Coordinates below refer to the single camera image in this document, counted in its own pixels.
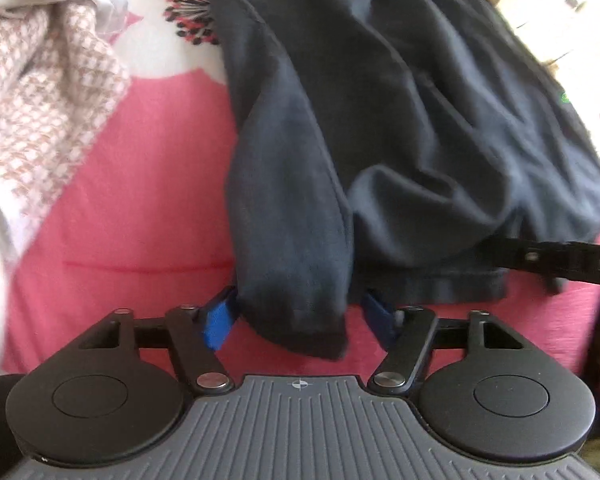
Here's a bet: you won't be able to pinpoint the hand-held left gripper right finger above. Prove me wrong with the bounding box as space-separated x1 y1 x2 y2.
360 290 526 396

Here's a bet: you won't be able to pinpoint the dark grey pants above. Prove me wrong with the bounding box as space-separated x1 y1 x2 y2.
207 0 600 361

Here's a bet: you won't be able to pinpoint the pink floral blanket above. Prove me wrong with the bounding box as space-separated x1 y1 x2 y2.
0 0 600 391

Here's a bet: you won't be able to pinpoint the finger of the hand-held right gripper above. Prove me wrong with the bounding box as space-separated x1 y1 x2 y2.
495 237 600 288

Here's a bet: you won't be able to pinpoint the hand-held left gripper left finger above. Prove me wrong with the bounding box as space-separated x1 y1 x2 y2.
77 285 241 396

